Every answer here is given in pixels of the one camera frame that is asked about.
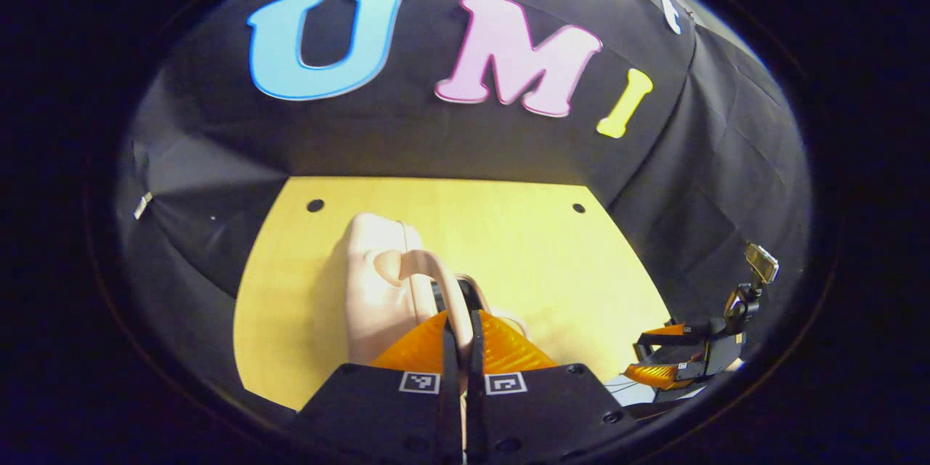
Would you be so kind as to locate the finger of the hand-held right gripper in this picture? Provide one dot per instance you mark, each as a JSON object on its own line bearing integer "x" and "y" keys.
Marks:
{"x": 668, "y": 375}
{"x": 676, "y": 338}

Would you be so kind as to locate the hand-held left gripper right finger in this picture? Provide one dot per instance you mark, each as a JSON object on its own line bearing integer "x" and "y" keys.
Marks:
{"x": 545, "y": 414}

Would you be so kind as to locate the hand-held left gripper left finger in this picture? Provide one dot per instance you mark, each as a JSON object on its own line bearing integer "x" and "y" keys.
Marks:
{"x": 378, "y": 414}

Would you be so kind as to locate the black backdrop cloth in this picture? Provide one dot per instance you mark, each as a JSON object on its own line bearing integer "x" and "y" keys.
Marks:
{"x": 407, "y": 138}

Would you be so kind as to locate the silver metal clip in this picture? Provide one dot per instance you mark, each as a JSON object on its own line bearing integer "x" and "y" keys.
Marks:
{"x": 143, "y": 205}

